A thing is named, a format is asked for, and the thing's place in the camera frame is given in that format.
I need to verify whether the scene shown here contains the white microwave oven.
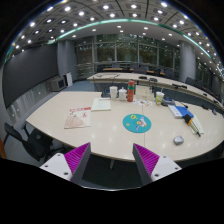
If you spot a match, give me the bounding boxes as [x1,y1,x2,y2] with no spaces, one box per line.
[48,77,66,92]

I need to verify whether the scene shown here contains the white lidded mug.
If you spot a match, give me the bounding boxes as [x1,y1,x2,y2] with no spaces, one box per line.
[118,87,127,101]

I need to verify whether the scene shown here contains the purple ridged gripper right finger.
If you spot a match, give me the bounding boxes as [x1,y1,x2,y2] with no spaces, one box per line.
[132,143,181,185]

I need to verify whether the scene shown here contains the black office chair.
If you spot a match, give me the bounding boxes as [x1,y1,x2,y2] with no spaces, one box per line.
[4,123,65,161]

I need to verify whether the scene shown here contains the round teal mouse pad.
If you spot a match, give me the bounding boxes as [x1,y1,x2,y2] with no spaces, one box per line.
[123,114,152,133]

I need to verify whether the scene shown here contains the black yellow marker pens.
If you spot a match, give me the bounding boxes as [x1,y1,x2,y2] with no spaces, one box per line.
[184,114,201,136]

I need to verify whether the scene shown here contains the long curved rear table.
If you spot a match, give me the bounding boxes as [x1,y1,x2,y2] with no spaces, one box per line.
[88,72,224,110]

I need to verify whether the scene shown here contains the small grey computer mouse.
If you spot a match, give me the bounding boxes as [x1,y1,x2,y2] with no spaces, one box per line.
[173,136,184,145]

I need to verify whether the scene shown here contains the white paper cup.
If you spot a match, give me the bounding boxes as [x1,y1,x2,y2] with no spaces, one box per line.
[110,86,118,100]

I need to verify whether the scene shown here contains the green lidded drink cup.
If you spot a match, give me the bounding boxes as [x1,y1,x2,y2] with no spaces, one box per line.
[156,91,165,105]

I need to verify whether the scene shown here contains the white standing card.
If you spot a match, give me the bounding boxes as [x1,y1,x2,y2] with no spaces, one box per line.
[135,85,154,101]

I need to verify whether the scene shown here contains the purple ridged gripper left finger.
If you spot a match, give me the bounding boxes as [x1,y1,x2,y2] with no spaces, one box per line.
[41,143,91,184]

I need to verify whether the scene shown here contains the red thermos bottle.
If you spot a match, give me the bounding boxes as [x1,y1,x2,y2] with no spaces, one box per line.
[127,80,135,102]

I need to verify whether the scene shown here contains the white paper booklet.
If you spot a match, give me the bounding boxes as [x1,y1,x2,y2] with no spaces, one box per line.
[91,98,111,111]

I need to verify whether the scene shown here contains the red illustrated magazine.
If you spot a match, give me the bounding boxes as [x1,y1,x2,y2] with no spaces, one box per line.
[64,107,91,129]

